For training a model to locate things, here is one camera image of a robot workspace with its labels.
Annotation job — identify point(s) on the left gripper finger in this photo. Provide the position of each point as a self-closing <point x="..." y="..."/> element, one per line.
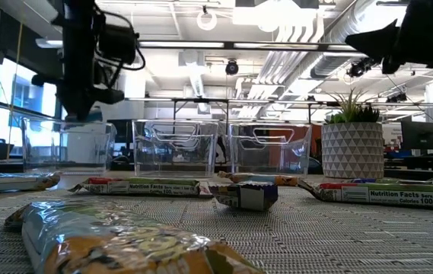
<point x="72" y="106"/>
<point x="88" y="108"/>

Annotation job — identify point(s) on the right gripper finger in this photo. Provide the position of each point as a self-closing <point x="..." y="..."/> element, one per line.
<point x="391" y="64"/>
<point x="383" y="40"/>

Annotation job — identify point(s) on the red green granola bar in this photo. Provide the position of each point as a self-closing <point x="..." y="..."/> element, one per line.
<point x="391" y="196"/>
<point x="144" y="188"/>

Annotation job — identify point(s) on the blue foil granola bar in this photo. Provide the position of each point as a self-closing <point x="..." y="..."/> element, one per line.
<point x="10" y="182"/>

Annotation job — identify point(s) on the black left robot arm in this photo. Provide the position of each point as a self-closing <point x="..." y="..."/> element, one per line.
<point x="81" y="19"/>

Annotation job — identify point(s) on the black track light cluster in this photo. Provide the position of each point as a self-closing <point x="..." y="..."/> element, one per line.
<point x="397" y="98"/>
<point x="358" y="68"/>

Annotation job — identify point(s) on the clear plastic bin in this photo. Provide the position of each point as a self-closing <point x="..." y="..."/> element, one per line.
<point x="174" y="152"/>
<point x="269" y="152"/>
<point x="67" y="148"/>

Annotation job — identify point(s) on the dark background monitor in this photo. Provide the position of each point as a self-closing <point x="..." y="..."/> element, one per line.
<point x="123" y="133"/>

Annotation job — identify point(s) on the large office window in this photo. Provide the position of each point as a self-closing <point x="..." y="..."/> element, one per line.
<point x="29" y="95"/>

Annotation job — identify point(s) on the black computer monitor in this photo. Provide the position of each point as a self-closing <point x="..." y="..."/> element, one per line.
<point x="419" y="135"/>

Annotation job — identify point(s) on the green plant in patterned pot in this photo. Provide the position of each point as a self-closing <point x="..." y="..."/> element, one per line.
<point x="353" y="152"/>

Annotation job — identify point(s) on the long linear ceiling light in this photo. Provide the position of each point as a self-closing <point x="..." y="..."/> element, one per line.
<point x="182" y="44"/>

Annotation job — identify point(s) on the dark office desk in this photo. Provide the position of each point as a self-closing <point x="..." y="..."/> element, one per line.
<point x="421" y="163"/>

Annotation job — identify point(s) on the orange room partition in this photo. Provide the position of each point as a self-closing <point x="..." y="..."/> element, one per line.
<point x="316" y="144"/>

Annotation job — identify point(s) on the blue round object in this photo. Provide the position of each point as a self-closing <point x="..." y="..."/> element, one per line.
<point x="316" y="166"/>

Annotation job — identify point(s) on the grey woven placemat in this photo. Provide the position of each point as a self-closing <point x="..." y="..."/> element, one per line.
<point x="334" y="236"/>

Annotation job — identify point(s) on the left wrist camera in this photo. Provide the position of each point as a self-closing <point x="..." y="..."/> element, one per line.
<point x="119" y="43"/>

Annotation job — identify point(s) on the silver ventilation duct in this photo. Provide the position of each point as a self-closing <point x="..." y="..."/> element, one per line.
<point x="326" y="68"/>

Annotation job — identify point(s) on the black metal rack frame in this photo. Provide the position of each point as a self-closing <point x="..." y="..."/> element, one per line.
<point x="201" y="100"/>

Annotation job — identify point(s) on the black ceiling dome camera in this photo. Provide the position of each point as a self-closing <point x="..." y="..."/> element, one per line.
<point x="232" y="67"/>

